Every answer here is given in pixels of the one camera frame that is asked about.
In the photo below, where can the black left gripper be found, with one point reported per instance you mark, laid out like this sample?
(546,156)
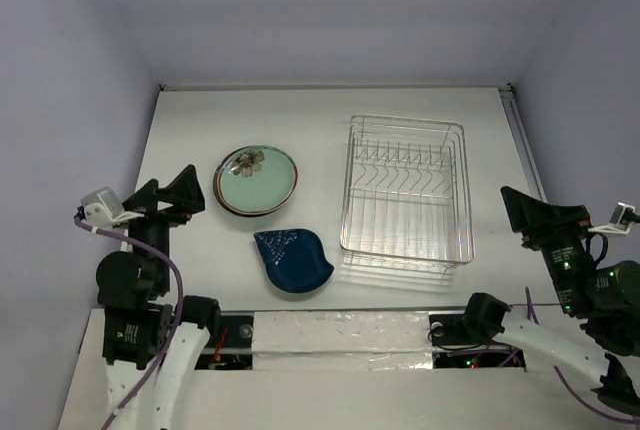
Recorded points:
(186,190)

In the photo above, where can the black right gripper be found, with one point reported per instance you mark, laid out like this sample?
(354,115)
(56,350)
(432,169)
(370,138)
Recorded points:
(553,230)

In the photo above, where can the brown striped rim plate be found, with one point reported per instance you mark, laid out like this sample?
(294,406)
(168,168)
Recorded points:
(222,205)

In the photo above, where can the mint green flower plate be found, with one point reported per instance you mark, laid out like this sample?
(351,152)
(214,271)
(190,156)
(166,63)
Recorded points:
(253,180)

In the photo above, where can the dark blue leaf dish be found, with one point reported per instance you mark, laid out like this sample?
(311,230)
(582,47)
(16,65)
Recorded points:
(294,259)

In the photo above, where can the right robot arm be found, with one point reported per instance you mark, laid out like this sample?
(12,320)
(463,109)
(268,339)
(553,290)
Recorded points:
(603,299)

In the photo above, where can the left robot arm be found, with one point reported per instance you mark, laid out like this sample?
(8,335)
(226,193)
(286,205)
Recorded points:
(154,332)

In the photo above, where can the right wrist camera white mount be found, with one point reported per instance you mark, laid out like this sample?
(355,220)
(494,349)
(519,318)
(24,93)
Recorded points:
(623,218)

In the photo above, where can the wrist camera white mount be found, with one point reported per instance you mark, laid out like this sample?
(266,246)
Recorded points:
(102,209)
(623,218)

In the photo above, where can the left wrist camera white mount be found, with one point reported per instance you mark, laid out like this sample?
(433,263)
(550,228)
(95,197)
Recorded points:
(102,209)

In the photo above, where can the wire dish rack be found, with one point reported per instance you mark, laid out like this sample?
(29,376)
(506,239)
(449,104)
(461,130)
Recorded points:
(406,197)

